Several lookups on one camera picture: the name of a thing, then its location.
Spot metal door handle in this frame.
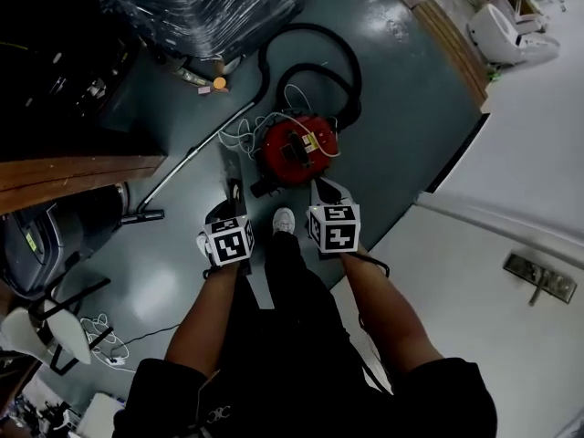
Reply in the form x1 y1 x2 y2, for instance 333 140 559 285
502 252 578 308

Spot person's black trousers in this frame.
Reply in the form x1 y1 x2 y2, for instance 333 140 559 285
226 232 394 397

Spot person's black shirt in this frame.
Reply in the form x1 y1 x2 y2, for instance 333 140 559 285
113 356 499 438

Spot black floor scrubber machine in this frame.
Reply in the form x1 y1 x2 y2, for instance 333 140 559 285
0 183 93 298

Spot wooden threshold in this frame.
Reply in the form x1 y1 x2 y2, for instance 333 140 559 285
370 0 492 110

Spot white chair with black frame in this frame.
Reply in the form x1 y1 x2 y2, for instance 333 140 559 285
0 277 113 377

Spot curved wooden stair beam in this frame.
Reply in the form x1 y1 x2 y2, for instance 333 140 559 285
0 154 168 217

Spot white door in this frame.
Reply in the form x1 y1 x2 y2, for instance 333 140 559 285
328 188 584 438

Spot black vacuum hose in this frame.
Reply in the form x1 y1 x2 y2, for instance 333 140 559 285
256 22 364 132

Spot white toilet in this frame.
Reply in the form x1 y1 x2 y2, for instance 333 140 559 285
466 2 560 66

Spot person's right forearm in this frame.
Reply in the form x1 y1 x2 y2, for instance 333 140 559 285
341 250 446 374

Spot black left wrist strap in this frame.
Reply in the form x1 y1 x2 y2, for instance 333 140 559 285
202 262 239 281

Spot metal vacuum wand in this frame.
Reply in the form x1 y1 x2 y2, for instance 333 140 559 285
136 93 268 214

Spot black wrist strap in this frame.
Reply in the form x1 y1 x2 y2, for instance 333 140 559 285
202 262 239 281
355 253 391 278

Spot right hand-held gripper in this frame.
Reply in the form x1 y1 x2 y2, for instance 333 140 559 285
308 177 362 256

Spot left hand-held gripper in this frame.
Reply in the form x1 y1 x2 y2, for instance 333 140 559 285
202 193 256 269

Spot plastic-wrapped black machine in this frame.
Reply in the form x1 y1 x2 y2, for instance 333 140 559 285
121 0 317 59

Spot black right wrist strap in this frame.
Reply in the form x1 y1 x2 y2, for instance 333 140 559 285
355 253 391 278

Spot person's white shoe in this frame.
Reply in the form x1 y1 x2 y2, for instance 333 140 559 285
272 207 297 236

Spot person's left forearm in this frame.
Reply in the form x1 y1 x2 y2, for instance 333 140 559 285
163 262 244 379

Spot black vacuum floor nozzle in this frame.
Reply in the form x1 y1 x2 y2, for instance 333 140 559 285
119 207 165 225

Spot red vacuum cleaner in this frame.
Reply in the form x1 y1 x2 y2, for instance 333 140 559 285
252 112 341 189

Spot white power cable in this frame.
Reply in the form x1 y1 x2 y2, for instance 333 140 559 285
218 84 342 160

